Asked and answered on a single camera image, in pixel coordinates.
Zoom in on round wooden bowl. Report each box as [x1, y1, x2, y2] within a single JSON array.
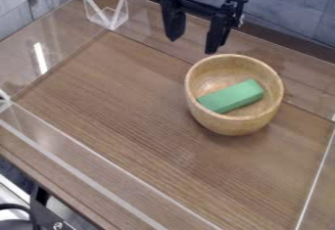
[[185, 54, 285, 136]]

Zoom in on black cable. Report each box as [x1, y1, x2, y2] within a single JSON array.
[[0, 203, 34, 230]]

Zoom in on black metal table leg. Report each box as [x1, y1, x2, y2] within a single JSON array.
[[31, 186, 77, 230]]

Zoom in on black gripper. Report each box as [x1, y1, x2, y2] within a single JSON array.
[[159, 0, 249, 55]]

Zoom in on green rectangular block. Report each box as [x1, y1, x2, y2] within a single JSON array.
[[198, 79, 265, 114]]

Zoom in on clear acrylic enclosure walls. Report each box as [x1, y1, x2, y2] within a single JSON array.
[[0, 0, 335, 230]]

